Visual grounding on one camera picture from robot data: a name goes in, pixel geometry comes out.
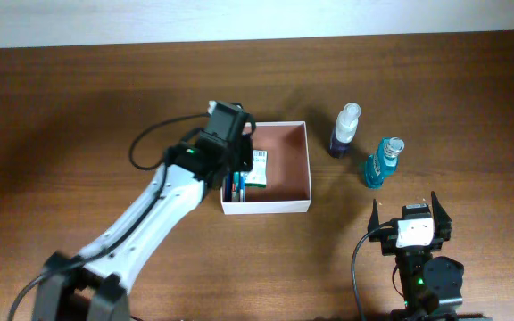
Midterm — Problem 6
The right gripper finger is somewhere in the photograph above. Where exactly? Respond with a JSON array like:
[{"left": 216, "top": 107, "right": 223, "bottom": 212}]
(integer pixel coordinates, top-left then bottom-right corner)
[
  {"left": 368, "top": 199, "right": 378, "bottom": 232},
  {"left": 431, "top": 191, "right": 452, "bottom": 241}
]

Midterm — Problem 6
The green white soap packet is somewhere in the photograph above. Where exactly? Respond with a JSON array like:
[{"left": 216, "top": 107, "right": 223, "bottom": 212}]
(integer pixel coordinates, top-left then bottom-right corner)
[{"left": 244, "top": 150, "right": 268, "bottom": 188}]

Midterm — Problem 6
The green white toothpaste tube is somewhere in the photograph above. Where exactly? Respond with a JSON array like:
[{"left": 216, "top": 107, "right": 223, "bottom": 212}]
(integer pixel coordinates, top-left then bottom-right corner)
[{"left": 231, "top": 172, "right": 240, "bottom": 202}]

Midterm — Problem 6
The blue disposable razor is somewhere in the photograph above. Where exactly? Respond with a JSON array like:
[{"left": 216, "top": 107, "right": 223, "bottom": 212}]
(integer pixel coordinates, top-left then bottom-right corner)
[{"left": 223, "top": 176, "right": 231, "bottom": 202}]

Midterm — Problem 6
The teal mouthwash bottle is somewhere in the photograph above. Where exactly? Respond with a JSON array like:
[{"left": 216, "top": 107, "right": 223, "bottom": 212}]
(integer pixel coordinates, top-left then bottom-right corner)
[{"left": 364, "top": 137, "right": 405, "bottom": 189}]

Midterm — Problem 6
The purple foam soap bottle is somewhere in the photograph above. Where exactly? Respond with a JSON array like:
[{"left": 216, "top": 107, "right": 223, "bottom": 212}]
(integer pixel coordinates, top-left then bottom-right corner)
[{"left": 329, "top": 103, "right": 361, "bottom": 158}]

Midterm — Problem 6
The blue white toothbrush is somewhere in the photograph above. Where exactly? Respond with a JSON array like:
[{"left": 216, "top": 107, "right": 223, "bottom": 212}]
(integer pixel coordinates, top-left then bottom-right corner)
[{"left": 237, "top": 172, "right": 245, "bottom": 202}]

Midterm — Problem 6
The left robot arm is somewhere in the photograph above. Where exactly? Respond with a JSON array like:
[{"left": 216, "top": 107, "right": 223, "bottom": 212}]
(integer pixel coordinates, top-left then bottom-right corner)
[{"left": 30, "top": 128, "right": 253, "bottom": 320}]

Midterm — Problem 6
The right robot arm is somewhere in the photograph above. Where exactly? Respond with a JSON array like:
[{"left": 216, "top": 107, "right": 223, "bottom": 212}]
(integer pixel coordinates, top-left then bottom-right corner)
[{"left": 367, "top": 193, "right": 487, "bottom": 321}]

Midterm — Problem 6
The white cardboard box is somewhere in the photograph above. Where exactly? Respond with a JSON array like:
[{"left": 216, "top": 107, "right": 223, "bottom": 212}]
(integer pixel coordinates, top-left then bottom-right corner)
[{"left": 220, "top": 121, "right": 311, "bottom": 215}]

